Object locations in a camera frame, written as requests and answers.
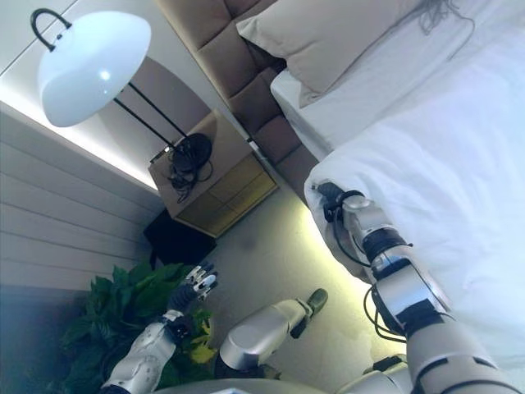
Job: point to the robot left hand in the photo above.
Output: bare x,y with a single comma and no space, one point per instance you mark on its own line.
194,283

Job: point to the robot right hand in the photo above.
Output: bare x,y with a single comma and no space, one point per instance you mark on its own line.
330,191

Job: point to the white duvet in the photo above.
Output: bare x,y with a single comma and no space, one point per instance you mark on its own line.
451,205

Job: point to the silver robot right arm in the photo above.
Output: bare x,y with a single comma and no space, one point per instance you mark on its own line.
410,287

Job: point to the white bed sheet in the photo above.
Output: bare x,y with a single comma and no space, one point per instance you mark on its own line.
410,102

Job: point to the black square stool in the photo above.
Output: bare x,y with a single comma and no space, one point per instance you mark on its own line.
180,242

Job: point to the silver robot left leg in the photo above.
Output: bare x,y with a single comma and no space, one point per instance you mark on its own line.
262,332

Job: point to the silver robot leg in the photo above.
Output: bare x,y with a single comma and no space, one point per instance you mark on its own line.
262,332
377,379

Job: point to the green potted plant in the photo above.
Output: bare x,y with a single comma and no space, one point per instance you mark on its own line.
106,312

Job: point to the wooden nightstand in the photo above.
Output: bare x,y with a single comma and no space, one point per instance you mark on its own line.
221,193

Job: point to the beige pillow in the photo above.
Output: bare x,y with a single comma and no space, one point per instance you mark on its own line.
328,41

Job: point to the brown upholstered headboard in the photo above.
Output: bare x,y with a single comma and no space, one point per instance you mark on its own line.
234,65

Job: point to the silver robot right leg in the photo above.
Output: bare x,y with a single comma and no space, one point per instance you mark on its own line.
377,379

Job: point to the white dome table lamp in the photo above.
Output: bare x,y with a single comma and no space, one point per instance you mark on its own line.
90,70

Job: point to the brown upholstered bed frame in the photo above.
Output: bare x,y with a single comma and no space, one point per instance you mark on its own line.
299,176

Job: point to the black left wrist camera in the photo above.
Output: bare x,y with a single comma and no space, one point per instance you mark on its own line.
181,328

